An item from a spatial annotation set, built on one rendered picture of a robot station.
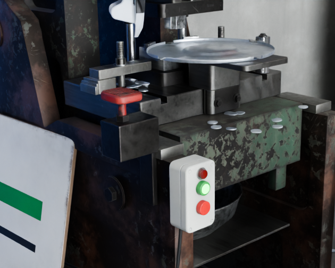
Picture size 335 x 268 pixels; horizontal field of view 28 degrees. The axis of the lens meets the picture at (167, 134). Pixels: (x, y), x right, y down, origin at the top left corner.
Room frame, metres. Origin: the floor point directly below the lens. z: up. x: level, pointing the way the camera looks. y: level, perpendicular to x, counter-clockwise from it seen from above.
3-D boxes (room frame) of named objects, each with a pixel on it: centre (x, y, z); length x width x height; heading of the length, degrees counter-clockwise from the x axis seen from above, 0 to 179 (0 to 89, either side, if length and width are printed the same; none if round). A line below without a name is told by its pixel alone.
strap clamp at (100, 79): (1.49, 0.11, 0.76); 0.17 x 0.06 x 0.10; 130
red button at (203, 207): (1.17, -0.07, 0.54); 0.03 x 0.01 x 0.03; 130
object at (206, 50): (1.50, -0.10, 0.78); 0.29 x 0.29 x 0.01
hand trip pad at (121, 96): (1.21, 0.08, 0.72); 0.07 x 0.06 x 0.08; 40
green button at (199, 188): (1.17, -0.07, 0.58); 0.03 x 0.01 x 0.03; 130
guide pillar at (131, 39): (1.59, 0.08, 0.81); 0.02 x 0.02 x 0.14
